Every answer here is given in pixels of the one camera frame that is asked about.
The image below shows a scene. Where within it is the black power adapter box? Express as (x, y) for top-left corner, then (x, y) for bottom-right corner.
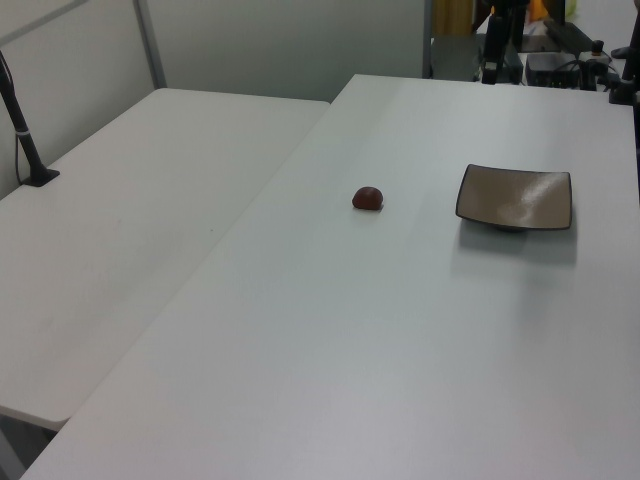
(502, 49), (525, 84)

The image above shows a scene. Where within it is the grey metal upright post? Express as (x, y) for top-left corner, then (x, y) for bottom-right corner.
(421, 0), (435, 79)

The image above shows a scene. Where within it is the black clamp camera mount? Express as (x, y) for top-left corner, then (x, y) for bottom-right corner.
(607, 0), (640, 106)

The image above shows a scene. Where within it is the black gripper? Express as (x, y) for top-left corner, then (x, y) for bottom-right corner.
(481, 0), (531, 86)

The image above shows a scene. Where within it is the square brown ceramic plate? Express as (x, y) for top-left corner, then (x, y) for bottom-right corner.
(454, 163), (573, 235)

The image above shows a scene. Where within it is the emergency stop button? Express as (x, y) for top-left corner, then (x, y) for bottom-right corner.
(588, 39), (614, 64)

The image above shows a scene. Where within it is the black electronics box with lights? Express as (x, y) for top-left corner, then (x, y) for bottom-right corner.
(525, 51), (584, 90)

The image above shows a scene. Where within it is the yellow curtain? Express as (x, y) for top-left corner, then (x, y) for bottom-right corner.
(432, 0), (474, 37)

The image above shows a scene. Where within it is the grey partition frame post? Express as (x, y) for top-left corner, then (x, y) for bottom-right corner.
(133, 0), (168, 92)

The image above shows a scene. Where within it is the small round brown food item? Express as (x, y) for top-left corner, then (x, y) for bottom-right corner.
(351, 185), (387, 211)

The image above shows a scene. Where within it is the black slanted camera stand pole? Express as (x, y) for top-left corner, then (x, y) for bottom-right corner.
(0, 49), (62, 189)

